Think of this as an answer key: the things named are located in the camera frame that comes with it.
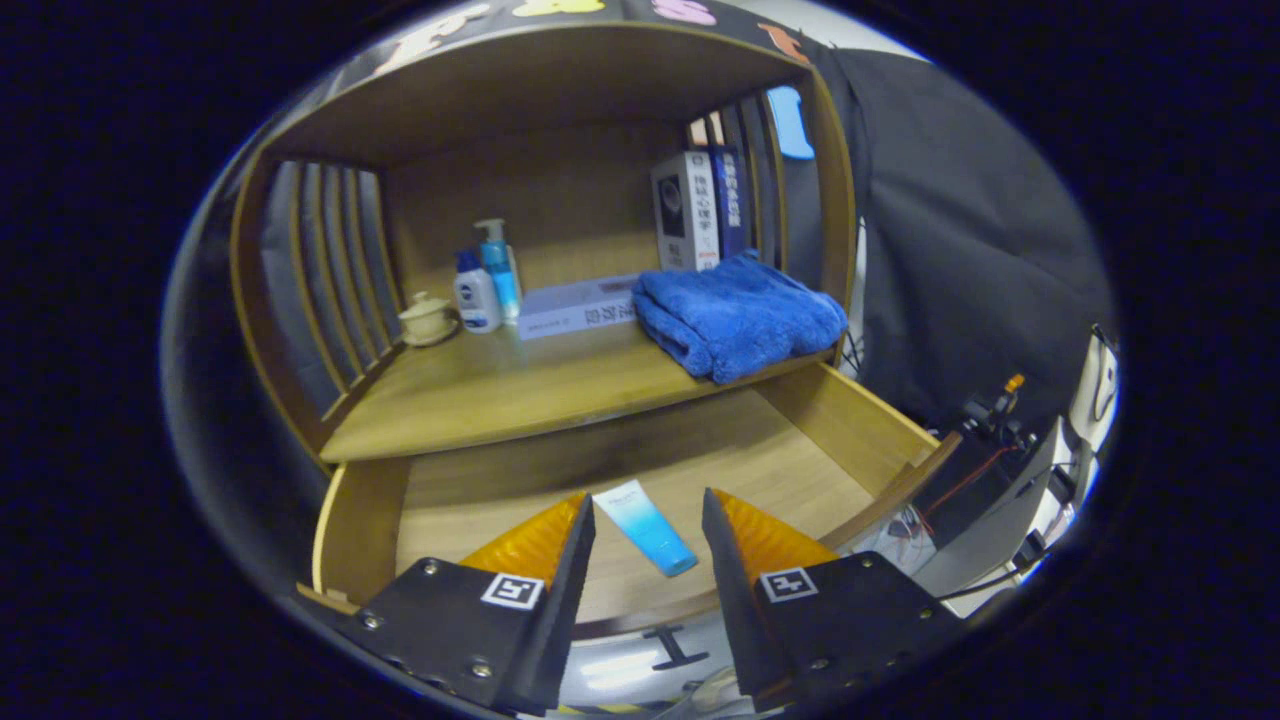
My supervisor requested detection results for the blue folded towel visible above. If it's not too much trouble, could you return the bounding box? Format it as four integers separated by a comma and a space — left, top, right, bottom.
632, 250, 849, 385

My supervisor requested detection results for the black backdrop cloth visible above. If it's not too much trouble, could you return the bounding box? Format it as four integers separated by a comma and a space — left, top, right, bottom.
160, 0, 1116, 441

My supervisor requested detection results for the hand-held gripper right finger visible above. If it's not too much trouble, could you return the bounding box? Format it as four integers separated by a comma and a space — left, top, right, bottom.
702, 488, 966, 713

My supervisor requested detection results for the black device with orange tip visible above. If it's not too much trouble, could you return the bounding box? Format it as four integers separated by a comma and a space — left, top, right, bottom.
960, 373, 1031, 451

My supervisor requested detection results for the white frame with cable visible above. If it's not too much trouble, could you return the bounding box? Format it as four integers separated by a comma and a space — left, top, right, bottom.
1060, 325, 1121, 481

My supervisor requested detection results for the white flat book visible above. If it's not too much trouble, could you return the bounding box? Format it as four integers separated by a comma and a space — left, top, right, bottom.
516, 275, 641, 341

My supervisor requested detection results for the bundle of thin cables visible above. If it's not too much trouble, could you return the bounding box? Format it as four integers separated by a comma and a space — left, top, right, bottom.
850, 500, 941, 576

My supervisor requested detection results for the white standing book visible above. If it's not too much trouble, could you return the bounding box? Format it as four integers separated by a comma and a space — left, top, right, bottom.
651, 150, 721, 273

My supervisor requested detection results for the blue cream tube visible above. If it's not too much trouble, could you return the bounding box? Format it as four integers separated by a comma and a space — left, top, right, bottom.
592, 480, 699, 578

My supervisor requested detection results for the dark blue standing book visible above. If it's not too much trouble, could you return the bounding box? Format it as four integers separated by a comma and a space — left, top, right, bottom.
712, 145, 749, 261

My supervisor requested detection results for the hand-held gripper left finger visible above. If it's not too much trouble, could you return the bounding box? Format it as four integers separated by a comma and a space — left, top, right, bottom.
335, 492, 598, 716

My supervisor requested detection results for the wooden countertop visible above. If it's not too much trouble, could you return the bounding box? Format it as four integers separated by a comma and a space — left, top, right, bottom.
320, 320, 841, 463

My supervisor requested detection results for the wooden cabinet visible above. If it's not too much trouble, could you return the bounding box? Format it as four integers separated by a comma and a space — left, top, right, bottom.
230, 20, 861, 471

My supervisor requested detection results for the white lotion bottle blue cap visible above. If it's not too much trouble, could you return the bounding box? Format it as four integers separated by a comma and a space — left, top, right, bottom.
453, 249, 503, 334

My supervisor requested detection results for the wooden drawer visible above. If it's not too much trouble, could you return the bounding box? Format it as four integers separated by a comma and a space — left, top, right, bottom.
295, 362, 963, 641

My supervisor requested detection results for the beige lidded teacup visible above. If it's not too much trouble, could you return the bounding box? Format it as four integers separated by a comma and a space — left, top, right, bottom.
398, 291, 461, 348

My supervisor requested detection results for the blue pump bottle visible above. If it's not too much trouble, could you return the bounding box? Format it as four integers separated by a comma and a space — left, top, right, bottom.
474, 218, 523, 321

